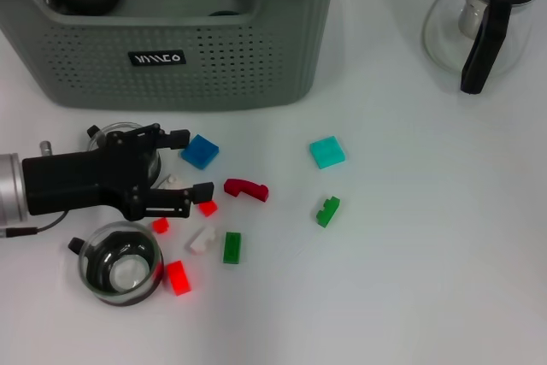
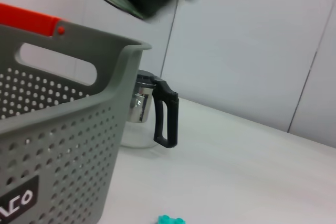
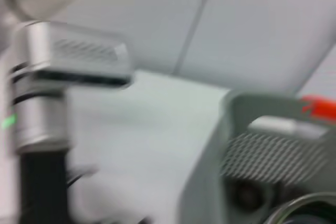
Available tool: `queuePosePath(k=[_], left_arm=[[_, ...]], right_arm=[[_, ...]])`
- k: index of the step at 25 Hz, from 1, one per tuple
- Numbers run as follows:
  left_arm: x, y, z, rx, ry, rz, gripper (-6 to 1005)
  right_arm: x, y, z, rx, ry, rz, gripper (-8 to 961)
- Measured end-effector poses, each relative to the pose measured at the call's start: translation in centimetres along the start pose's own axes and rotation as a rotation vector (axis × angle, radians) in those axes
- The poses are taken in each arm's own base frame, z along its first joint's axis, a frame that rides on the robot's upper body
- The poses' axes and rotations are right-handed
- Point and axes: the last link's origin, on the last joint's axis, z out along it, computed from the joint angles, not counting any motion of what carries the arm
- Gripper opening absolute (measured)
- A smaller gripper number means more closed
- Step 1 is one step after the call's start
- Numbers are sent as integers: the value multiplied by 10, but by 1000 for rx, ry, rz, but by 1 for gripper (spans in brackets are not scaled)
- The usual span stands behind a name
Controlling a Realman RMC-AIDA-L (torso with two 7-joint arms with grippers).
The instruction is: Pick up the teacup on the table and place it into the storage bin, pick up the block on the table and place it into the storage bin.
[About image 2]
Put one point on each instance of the grey perforated storage bin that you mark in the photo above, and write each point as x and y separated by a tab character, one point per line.
65	142

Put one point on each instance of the teal building brick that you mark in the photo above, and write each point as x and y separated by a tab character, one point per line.
170	220

